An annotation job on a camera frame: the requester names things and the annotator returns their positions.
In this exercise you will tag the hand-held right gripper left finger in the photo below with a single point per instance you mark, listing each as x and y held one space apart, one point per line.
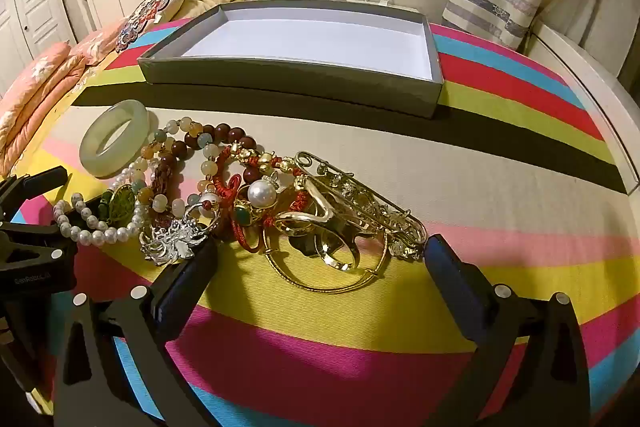
192 274

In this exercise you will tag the pale jade bangle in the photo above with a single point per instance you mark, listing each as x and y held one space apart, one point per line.
90 147

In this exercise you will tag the large gold pin brooch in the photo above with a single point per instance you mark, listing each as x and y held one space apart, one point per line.
400 247

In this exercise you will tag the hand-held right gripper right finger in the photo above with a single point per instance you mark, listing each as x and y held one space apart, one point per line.
445 269

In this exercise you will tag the grey cardboard box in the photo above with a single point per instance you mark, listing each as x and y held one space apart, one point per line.
300 37

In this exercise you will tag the silver flower brooch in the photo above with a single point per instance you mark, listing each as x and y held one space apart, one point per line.
172 242

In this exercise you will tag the thin gold bangle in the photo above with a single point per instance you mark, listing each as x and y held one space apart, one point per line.
371 275

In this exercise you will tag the white nightstand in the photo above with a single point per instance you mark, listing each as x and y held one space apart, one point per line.
400 4

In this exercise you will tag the pink floral quilt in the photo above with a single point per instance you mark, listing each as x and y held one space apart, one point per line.
40 92

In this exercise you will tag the green pendant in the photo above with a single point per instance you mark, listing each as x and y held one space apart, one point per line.
120 207

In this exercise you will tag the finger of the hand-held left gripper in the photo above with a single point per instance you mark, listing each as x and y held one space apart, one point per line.
35 184
35 264

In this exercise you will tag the embroidered cushion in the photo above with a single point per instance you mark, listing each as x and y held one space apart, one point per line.
155 7

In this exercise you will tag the white wardrobe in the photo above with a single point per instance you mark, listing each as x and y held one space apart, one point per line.
35 7

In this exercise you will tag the striped colourful blanket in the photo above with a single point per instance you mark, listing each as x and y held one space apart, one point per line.
450 187

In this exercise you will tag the white pearl strand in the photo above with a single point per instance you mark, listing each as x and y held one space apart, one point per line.
107 238

